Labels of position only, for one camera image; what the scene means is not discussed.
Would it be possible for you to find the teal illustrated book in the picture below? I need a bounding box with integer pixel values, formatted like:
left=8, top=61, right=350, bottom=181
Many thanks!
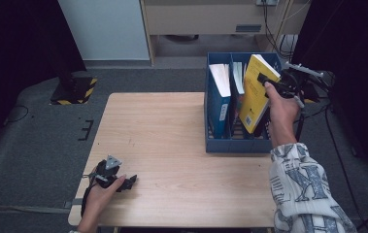
left=230, top=61, right=248, bottom=131

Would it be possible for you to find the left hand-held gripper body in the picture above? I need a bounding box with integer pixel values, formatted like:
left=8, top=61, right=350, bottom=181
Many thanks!
left=87, top=154, right=123, bottom=189

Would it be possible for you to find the yellow book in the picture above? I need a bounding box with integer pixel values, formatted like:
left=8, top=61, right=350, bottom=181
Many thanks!
left=238, top=53, right=283, bottom=135

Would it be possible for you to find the beige wooden cabinet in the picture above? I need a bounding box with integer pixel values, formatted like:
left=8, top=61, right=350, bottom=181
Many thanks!
left=139, top=0, right=313, bottom=68

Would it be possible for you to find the thin black floor cable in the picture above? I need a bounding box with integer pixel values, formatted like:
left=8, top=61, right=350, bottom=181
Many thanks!
left=3, top=104, right=30, bottom=126

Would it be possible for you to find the blue plastic file rack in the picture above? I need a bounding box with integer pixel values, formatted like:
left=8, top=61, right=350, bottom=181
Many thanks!
left=204, top=51, right=283, bottom=154

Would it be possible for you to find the grey cabinet label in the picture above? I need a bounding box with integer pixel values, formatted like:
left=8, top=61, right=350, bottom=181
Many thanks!
left=235, top=23, right=263, bottom=34

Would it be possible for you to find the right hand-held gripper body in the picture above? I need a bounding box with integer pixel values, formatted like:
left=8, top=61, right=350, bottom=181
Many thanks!
left=275, top=61, right=325, bottom=100

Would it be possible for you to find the bundle of hanging cables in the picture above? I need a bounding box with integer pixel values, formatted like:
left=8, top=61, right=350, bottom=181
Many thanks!
left=261, top=0, right=300, bottom=61

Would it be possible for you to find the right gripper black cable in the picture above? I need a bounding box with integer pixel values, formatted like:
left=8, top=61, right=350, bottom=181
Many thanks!
left=293, top=101, right=306, bottom=144

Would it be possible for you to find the person's right hand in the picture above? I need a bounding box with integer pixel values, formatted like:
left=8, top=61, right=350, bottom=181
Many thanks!
left=263, top=81, right=303, bottom=149

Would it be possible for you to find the dark curtain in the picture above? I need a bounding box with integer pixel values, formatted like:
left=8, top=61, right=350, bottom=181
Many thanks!
left=289, top=0, right=368, bottom=183
left=0, top=0, right=87, bottom=159

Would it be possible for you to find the black yellow striped stand base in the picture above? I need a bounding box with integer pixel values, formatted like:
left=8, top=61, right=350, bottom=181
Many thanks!
left=49, top=71, right=98, bottom=106
left=302, top=77, right=320, bottom=105

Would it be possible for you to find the white panel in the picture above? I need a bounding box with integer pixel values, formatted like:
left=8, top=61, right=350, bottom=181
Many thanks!
left=56, top=0, right=151, bottom=61

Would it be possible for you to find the black book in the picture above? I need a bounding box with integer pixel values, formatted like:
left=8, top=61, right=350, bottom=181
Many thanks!
left=251, top=108, right=272, bottom=139

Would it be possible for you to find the long black floor cable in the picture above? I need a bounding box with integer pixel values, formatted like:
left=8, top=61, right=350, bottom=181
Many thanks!
left=324, top=105, right=367, bottom=226

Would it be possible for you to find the light blue book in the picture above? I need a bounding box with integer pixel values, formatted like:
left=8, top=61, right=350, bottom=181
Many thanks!
left=208, top=63, right=232, bottom=140

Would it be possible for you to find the grey tape strip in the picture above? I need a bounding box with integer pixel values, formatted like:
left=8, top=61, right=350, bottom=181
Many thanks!
left=63, top=198, right=84, bottom=209

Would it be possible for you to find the short black floor cable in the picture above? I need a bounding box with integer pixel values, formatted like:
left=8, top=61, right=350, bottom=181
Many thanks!
left=304, top=105, right=330, bottom=120

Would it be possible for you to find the person's left hand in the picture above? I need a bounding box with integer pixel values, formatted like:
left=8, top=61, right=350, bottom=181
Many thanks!
left=83, top=174, right=128, bottom=224

